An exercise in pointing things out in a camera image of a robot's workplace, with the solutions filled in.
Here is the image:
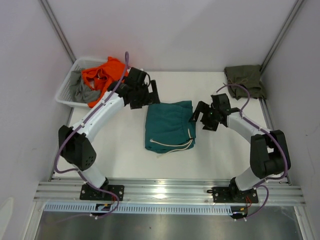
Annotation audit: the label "aluminium table edge rail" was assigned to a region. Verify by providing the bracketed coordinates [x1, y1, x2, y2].
[33, 177, 306, 207]

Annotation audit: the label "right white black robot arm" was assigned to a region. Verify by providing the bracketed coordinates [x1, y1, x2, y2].
[189, 93, 291, 203]

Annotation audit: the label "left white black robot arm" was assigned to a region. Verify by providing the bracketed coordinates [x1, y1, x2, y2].
[58, 67, 160, 200]

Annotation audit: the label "white slotted cable duct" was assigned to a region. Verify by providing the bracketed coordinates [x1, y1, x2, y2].
[43, 202, 232, 216]

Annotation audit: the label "aluminium corner post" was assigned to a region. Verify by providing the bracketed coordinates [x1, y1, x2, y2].
[38, 0, 77, 63]
[260, 0, 307, 75]

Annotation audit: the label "grey shorts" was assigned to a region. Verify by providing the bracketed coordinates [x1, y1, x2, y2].
[69, 70, 101, 104]

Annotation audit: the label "left aluminium corner post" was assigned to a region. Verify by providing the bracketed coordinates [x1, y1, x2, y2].
[38, 0, 77, 63]

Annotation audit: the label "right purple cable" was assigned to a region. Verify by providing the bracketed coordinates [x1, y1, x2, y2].
[216, 83, 291, 221]

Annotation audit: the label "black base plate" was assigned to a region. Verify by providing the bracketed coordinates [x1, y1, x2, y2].
[206, 186, 259, 204]
[79, 184, 125, 201]

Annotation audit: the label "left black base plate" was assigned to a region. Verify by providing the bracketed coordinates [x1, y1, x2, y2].
[79, 184, 125, 201]

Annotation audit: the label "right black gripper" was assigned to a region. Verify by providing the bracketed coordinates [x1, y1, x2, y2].
[188, 101, 219, 132]

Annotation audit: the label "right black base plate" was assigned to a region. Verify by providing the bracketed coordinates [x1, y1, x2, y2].
[206, 186, 259, 204]

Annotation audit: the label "purple cable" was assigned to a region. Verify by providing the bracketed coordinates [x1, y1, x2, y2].
[216, 83, 291, 221]
[53, 51, 131, 221]

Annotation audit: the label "orange shorts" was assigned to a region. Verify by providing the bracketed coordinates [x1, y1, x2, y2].
[81, 56, 125, 108]

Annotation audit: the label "right aluminium corner post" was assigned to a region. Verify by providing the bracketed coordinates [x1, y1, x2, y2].
[260, 0, 307, 75]

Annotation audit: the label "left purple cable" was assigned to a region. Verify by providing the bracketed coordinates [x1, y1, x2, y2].
[53, 51, 131, 221]

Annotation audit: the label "white plastic basket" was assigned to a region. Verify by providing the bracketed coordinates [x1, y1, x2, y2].
[55, 57, 108, 109]

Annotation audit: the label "teal green shorts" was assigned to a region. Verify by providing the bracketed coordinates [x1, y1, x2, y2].
[144, 100, 196, 155]

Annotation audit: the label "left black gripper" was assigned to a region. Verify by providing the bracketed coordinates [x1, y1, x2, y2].
[130, 80, 160, 110]

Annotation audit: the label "olive green folded shorts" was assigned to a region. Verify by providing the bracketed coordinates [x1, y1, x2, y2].
[224, 65, 267, 99]

